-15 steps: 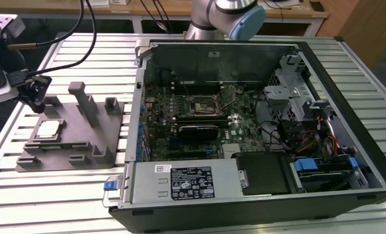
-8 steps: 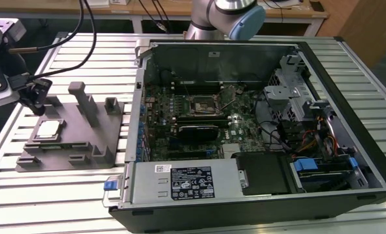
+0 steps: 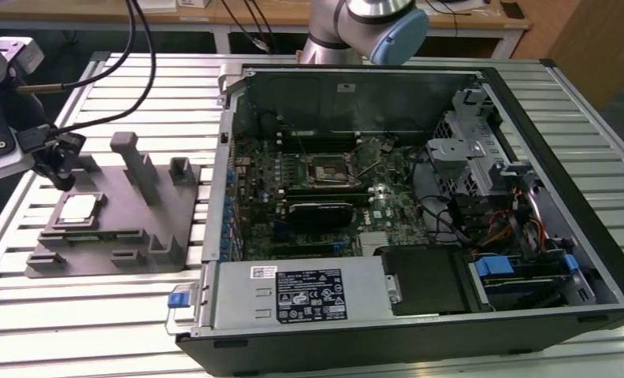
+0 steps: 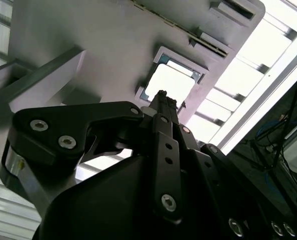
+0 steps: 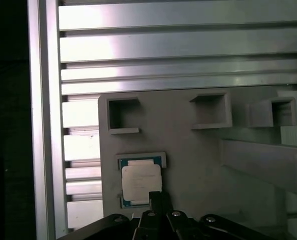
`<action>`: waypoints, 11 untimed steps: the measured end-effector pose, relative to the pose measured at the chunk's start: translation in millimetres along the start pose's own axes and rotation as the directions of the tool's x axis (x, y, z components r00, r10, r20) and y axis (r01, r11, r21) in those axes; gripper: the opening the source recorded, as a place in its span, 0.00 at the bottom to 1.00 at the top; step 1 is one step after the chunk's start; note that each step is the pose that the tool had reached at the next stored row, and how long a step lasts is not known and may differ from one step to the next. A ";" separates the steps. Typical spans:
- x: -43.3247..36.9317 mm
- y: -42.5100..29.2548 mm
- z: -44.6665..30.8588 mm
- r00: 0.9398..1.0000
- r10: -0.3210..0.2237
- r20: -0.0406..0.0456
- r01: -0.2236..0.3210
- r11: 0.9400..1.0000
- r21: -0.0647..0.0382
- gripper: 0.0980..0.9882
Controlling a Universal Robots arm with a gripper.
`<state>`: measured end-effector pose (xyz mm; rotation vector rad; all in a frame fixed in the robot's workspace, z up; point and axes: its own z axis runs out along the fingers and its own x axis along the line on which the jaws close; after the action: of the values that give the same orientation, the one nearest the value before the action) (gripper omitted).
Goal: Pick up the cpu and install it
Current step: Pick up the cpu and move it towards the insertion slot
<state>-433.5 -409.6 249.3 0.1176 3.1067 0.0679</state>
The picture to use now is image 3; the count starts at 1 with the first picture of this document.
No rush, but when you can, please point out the silver CPU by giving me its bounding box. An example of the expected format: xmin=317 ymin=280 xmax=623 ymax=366
xmin=57 ymin=194 xmax=101 ymax=222

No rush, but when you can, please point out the CPU socket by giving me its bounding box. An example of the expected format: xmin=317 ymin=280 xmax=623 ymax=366
xmin=304 ymin=153 xmax=358 ymax=188

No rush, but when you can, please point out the green RAM stick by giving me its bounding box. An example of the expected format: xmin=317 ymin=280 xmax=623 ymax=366
xmin=61 ymin=232 xmax=121 ymax=242

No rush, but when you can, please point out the grey parts rack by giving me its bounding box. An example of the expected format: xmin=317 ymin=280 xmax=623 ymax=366
xmin=22 ymin=131 xmax=204 ymax=280

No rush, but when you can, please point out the blue case latch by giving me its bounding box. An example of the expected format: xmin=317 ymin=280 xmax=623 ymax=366
xmin=166 ymin=285 xmax=193 ymax=309

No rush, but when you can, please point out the wooden desk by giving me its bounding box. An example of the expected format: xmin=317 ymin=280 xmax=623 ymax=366
xmin=0 ymin=0 xmax=533 ymax=60

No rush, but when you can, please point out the silver power supply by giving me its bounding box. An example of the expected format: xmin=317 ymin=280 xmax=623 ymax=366
xmin=205 ymin=258 xmax=400 ymax=331

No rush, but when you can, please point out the black graphics card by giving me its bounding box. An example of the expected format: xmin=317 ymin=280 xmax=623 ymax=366
xmin=284 ymin=200 xmax=356 ymax=230

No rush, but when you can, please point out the silver chipset heatsink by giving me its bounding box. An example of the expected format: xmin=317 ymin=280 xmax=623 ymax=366
xmin=360 ymin=231 xmax=392 ymax=258

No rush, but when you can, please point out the green motherboard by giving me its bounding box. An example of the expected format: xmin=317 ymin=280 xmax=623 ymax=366
xmin=230 ymin=132 xmax=434 ymax=261

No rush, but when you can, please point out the metal drive cage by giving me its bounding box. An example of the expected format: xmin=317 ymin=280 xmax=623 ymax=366
xmin=425 ymin=88 xmax=511 ymax=198

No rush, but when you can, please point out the black open PC case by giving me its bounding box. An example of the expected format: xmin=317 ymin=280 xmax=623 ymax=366
xmin=173 ymin=62 xmax=624 ymax=378

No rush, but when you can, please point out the blue disk carrier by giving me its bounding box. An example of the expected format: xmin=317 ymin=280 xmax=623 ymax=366
xmin=472 ymin=254 xmax=581 ymax=284

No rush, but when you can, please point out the wooden cabinet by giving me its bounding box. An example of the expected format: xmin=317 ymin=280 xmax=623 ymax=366
xmin=511 ymin=0 xmax=624 ymax=113

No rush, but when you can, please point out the copper cable sleeve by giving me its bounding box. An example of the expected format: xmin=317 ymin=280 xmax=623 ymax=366
xmin=15 ymin=81 xmax=65 ymax=95

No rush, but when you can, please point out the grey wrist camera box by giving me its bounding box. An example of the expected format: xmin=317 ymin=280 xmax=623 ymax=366
xmin=0 ymin=36 xmax=46 ymax=72

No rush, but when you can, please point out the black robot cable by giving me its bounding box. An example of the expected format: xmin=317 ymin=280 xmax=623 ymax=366
xmin=47 ymin=0 xmax=161 ymax=135

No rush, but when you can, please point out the orange yellow wire bundle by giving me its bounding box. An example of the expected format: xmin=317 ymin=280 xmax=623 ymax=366
xmin=478 ymin=188 xmax=549 ymax=253

